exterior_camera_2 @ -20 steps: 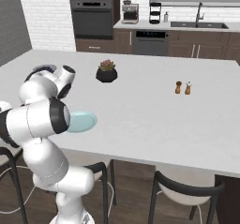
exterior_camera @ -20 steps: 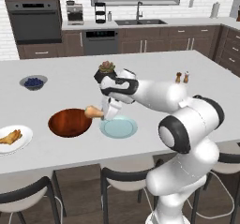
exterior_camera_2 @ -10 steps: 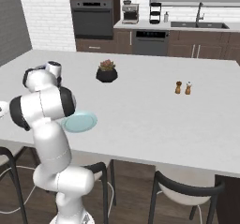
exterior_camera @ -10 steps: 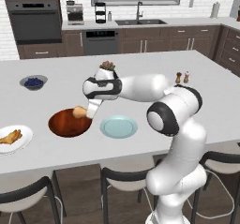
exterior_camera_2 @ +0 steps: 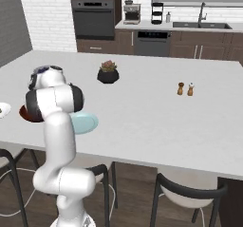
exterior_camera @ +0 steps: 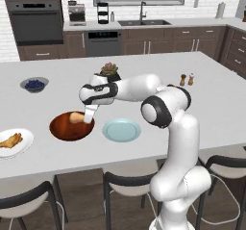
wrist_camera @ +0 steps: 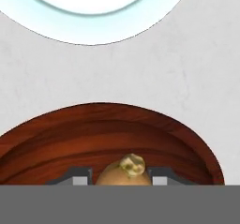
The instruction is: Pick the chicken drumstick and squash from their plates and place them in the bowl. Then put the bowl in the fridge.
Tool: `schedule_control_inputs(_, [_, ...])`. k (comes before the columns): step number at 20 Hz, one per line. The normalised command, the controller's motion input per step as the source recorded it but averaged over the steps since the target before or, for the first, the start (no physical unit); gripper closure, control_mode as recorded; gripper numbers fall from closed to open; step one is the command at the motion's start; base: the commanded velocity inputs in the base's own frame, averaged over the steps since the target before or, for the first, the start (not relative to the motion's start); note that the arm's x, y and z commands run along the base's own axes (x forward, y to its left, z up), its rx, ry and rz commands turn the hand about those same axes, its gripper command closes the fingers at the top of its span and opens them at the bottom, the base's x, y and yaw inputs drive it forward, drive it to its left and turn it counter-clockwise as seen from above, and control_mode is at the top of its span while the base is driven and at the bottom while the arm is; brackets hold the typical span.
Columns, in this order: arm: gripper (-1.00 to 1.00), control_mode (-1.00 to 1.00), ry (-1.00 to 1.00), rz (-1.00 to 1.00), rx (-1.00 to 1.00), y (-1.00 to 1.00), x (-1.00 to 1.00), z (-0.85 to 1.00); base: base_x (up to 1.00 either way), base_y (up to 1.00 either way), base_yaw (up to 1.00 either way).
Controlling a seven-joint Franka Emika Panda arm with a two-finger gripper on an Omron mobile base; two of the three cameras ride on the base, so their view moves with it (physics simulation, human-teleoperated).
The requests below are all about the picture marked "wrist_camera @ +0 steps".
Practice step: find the white bowl with blue rim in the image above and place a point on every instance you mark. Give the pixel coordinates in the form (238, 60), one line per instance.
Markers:
(90, 21)

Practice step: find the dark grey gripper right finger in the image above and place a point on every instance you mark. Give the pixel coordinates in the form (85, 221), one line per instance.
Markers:
(162, 174)

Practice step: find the brown wooden plate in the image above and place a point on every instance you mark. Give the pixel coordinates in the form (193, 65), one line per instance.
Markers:
(93, 137)

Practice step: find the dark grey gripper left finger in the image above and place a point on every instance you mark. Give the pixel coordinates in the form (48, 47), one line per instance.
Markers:
(78, 174)

